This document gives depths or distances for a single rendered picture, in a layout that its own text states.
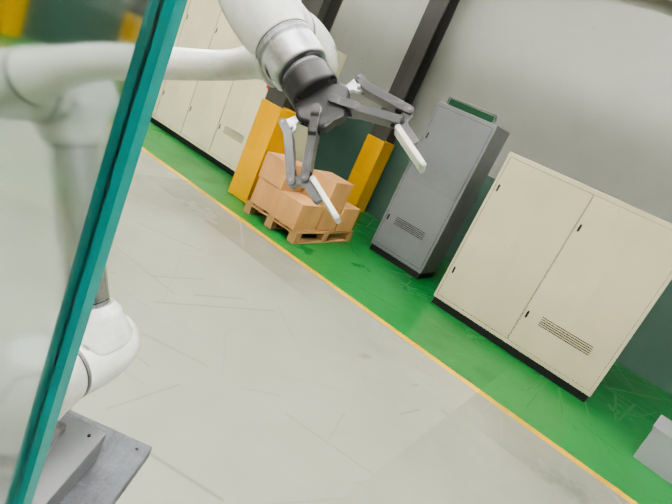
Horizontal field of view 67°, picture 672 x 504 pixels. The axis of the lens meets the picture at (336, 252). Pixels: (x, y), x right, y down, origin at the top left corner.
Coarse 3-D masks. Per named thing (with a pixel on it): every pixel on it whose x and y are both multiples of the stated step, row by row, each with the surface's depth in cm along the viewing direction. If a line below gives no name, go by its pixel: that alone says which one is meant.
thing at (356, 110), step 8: (328, 96) 71; (336, 96) 71; (336, 104) 71; (344, 104) 71; (352, 104) 70; (360, 104) 71; (352, 112) 72; (360, 112) 71; (368, 112) 71; (376, 112) 70; (384, 112) 70; (368, 120) 72; (376, 120) 72; (384, 120) 71; (392, 120) 70; (400, 120) 69; (392, 128) 72
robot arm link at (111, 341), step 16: (96, 304) 119; (112, 304) 122; (96, 320) 117; (112, 320) 120; (128, 320) 130; (96, 336) 117; (112, 336) 121; (128, 336) 126; (80, 352) 115; (96, 352) 117; (112, 352) 121; (128, 352) 126; (96, 368) 117; (112, 368) 121; (96, 384) 118
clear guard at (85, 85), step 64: (0, 0) 18; (64, 0) 21; (128, 0) 24; (0, 64) 20; (64, 64) 22; (128, 64) 27; (0, 128) 21; (64, 128) 24; (128, 128) 29; (0, 192) 22; (64, 192) 26; (0, 256) 24; (64, 256) 29; (0, 320) 26; (64, 320) 32; (0, 384) 29; (64, 384) 35; (0, 448) 32
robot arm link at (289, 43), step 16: (272, 32) 70; (288, 32) 70; (304, 32) 71; (272, 48) 71; (288, 48) 70; (304, 48) 70; (320, 48) 72; (272, 64) 71; (288, 64) 70; (272, 80) 75
